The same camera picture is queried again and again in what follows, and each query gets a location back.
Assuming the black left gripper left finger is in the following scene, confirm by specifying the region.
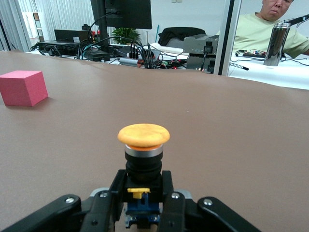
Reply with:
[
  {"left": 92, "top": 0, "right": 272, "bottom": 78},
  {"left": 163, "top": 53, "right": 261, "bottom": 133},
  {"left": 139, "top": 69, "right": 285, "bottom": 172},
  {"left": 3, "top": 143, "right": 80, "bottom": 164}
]
[{"left": 0, "top": 170, "right": 126, "bottom": 232}]

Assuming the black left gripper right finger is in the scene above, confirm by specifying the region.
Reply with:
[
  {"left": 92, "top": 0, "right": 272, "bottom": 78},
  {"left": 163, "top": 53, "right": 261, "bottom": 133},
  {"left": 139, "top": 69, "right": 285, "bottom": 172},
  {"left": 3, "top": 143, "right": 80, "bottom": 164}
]
[{"left": 159, "top": 170, "right": 261, "bottom": 232}]

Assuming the small black orange toy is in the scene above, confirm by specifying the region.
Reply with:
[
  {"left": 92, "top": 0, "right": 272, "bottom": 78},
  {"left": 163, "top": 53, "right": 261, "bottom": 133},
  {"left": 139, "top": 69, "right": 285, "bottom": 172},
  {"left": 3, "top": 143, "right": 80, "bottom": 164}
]
[{"left": 117, "top": 123, "right": 171, "bottom": 229}]

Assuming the brown table mat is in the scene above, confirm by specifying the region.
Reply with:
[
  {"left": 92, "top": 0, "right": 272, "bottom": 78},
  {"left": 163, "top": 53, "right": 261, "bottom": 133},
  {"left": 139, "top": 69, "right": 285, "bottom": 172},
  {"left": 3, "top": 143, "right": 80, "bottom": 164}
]
[{"left": 0, "top": 50, "right": 309, "bottom": 232}]

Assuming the red foam cube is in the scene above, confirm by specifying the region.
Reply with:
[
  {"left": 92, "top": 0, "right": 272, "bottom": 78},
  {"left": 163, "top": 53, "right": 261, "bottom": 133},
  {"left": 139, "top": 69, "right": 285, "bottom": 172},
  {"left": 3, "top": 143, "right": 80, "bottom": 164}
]
[{"left": 0, "top": 70, "right": 49, "bottom": 107}]

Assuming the grey power supply box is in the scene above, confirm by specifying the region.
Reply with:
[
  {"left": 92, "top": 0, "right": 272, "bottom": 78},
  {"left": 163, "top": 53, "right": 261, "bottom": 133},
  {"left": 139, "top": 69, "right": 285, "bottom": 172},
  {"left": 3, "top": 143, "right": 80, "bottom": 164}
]
[{"left": 183, "top": 34, "right": 220, "bottom": 73}]

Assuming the white desk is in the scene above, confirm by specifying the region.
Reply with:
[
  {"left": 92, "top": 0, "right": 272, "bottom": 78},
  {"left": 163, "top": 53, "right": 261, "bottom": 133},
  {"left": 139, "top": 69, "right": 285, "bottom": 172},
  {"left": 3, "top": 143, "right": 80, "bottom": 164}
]
[{"left": 154, "top": 43, "right": 309, "bottom": 90}]

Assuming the black monitor stand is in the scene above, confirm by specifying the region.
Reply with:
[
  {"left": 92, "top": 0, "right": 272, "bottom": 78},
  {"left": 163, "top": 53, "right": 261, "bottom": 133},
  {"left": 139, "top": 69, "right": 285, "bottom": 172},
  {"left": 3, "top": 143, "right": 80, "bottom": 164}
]
[{"left": 98, "top": 0, "right": 114, "bottom": 62}]

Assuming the small circuit board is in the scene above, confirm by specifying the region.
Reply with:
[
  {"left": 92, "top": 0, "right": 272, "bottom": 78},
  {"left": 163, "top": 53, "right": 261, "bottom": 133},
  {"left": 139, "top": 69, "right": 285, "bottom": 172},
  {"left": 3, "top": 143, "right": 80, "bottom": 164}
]
[{"left": 242, "top": 49, "right": 267, "bottom": 58}]

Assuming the black equipment box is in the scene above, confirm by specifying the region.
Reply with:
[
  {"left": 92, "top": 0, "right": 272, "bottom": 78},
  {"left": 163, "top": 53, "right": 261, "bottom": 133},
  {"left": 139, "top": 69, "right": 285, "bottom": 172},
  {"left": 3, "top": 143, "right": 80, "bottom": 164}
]
[{"left": 54, "top": 29, "right": 89, "bottom": 44}]

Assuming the green potted plant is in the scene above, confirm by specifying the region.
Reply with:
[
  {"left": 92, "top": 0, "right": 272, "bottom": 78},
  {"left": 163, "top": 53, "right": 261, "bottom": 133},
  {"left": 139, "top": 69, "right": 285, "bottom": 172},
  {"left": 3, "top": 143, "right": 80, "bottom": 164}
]
[{"left": 111, "top": 27, "right": 141, "bottom": 45}]

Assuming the steel thermos bottle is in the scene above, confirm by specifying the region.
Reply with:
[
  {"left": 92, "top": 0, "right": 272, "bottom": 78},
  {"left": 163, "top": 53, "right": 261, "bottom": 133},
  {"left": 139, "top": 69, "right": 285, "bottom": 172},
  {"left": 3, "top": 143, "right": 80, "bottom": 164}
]
[{"left": 263, "top": 22, "right": 292, "bottom": 66}]

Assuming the person in yellow shirt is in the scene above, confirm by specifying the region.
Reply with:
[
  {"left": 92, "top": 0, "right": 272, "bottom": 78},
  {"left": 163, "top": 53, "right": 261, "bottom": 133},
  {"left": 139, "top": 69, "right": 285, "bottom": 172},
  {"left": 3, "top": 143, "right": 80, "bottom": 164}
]
[{"left": 217, "top": 0, "right": 309, "bottom": 58}]

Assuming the black computer monitor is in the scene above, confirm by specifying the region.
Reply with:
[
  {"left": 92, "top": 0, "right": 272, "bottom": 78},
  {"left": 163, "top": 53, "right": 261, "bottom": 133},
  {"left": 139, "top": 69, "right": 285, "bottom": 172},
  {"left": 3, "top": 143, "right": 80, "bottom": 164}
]
[{"left": 90, "top": 0, "right": 153, "bottom": 30}]

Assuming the aluminium frame post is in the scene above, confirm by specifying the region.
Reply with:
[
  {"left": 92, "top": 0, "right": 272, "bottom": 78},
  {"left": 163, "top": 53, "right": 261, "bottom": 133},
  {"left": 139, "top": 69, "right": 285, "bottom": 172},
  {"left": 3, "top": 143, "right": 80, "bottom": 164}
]
[{"left": 214, "top": 0, "right": 242, "bottom": 76}]

